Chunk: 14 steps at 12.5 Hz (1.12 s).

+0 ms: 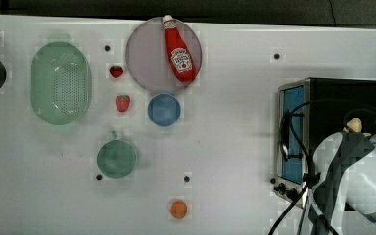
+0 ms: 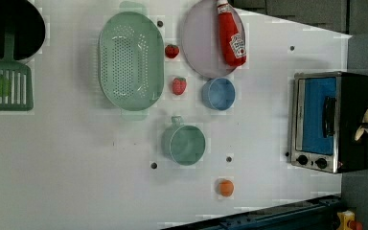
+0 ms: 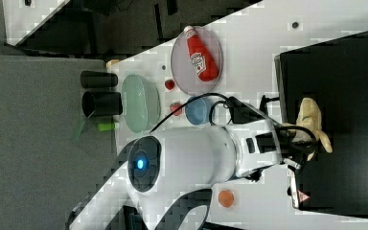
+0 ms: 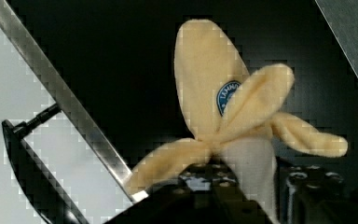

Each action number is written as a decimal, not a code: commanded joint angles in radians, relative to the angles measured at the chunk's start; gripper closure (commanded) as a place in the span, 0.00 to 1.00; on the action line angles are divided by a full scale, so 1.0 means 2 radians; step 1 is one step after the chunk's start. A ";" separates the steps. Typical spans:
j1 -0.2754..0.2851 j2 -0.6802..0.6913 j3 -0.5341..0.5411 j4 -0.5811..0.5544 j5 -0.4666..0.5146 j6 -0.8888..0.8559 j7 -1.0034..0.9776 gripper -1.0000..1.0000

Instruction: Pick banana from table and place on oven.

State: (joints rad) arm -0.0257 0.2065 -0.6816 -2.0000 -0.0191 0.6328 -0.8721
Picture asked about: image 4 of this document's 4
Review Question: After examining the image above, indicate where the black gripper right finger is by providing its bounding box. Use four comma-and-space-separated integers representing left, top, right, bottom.
276, 158, 358, 224

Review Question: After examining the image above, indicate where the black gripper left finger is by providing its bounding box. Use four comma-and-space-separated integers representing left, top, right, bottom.
104, 161, 272, 224

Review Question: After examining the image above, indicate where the yellow plush peeled banana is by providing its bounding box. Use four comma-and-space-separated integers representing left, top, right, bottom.
125, 20, 348, 224

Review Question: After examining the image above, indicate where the black toaster oven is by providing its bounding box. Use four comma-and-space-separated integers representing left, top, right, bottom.
0, 0, 358, 224

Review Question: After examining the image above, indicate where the black oven door handle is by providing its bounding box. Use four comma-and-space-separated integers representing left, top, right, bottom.
2, 104, 89, 224

